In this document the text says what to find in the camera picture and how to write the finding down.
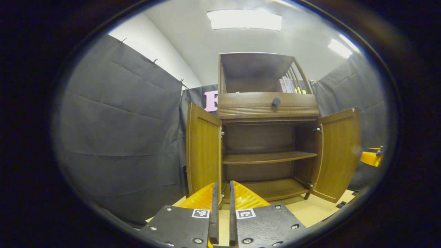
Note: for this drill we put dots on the wooden double-door shoe cabinet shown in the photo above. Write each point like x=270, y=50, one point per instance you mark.
x=262, y=103

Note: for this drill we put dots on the wooden cabinet door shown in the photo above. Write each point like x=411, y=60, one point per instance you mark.
x=339, y=151
x=203, y=151

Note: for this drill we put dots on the black round drawer knob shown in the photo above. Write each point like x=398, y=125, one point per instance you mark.
x=276, y=102

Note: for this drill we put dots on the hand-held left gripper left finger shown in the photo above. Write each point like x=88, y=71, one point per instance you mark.
x=214, y=220

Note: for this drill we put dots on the small ceiling light panel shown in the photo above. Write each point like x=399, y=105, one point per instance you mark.
x=341, y=48

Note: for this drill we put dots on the wooden inner cabinet shelf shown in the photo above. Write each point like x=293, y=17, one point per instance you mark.
x=268, y=157

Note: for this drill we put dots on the large ceiling light panel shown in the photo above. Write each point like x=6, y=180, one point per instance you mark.
x=244, y=20

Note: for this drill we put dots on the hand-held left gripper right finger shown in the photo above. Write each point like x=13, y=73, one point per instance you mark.
x=233, y=220

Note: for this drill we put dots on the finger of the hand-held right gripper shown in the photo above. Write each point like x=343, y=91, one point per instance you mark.
x=370, y=158

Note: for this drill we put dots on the row of upright books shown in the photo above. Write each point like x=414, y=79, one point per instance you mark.
x=289, y=85

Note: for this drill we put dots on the black backdrop cloth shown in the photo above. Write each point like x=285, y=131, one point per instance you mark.
x=120, y=137

